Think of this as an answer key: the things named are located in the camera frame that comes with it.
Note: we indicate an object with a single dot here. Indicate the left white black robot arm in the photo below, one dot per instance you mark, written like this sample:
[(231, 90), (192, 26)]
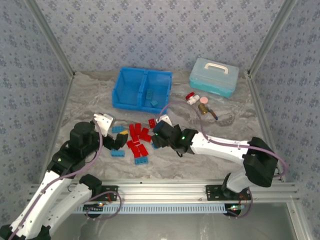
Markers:
[(32, 207)]

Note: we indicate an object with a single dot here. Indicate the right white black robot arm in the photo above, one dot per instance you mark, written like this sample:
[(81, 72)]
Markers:
[(220, 147)]

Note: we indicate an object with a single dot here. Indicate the pink round disc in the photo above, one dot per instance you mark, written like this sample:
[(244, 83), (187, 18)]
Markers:
[(203, 100)]

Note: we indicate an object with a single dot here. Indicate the black LED controller board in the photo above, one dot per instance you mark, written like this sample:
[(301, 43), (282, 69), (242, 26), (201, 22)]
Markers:
[(93, 207), (235, 208)]

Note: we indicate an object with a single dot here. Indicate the aluminium table side rail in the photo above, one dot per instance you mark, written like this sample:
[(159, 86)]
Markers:
[(66, 100), (260, 112)]

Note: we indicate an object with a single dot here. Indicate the long aluminium mounting rail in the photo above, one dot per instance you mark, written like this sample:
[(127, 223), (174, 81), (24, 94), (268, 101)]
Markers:
[(160, 191)]

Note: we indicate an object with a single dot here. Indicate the aluminium frame post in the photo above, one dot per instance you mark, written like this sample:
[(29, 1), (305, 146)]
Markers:
[(272, 37), (50, 37)]

